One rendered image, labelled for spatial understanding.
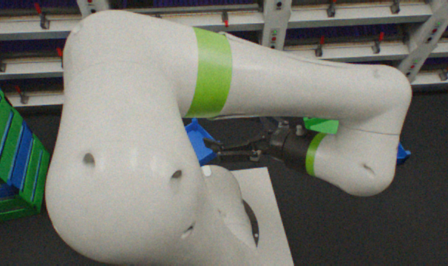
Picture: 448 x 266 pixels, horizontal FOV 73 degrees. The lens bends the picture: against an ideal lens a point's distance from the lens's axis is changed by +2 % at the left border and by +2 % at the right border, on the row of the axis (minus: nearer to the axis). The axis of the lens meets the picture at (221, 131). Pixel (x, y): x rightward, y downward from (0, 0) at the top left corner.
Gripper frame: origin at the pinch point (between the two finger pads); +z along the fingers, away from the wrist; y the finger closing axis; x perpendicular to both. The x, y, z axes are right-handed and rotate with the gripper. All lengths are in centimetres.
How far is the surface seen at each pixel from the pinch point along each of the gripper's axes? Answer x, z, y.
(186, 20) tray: -16, 48, -37
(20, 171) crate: 10, 72, 41
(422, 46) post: 26, -18, -109
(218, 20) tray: -13, 39, -45
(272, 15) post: -9, 23, -59
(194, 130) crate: 33, 55, -25
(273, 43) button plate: 4, 26, -60
